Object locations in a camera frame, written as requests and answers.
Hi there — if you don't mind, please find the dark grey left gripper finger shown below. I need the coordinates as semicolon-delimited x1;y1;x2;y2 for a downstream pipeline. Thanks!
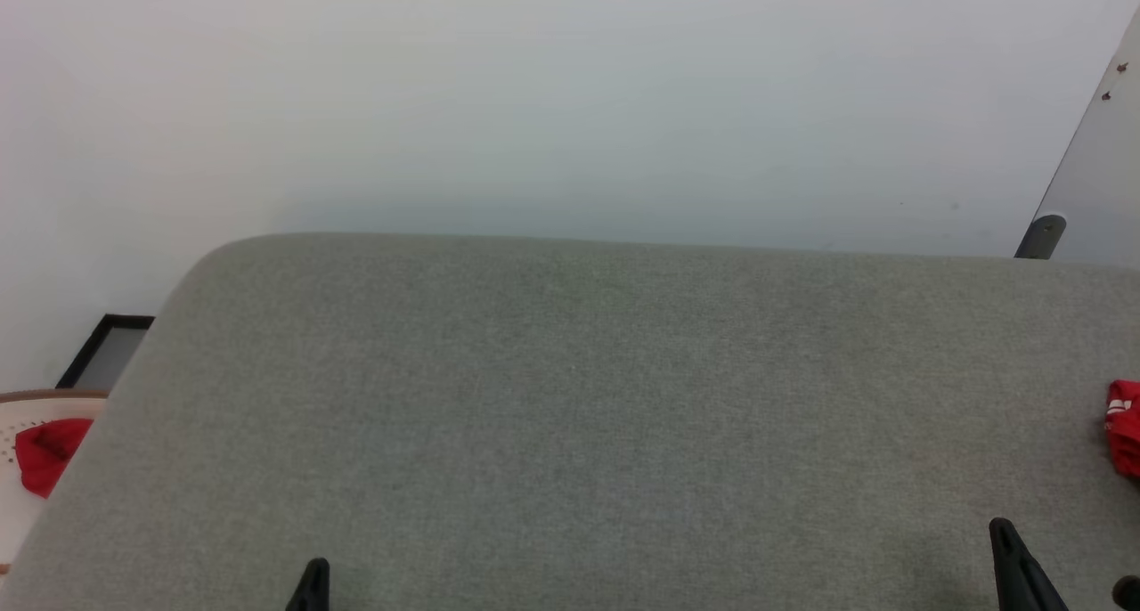
285;558;330;611

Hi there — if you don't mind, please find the red and white jersey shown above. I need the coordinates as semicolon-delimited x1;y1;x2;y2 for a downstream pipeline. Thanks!
1104;379;1140;480

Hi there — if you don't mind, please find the plain red garment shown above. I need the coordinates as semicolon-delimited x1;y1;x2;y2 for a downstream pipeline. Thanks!
13;418;94;499

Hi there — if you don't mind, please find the white laundry basket brown rim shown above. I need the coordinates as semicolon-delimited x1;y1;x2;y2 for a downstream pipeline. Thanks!
0;388;110;576

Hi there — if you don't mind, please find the black framed panel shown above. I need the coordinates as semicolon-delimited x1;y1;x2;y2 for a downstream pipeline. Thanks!
55;314;155;391

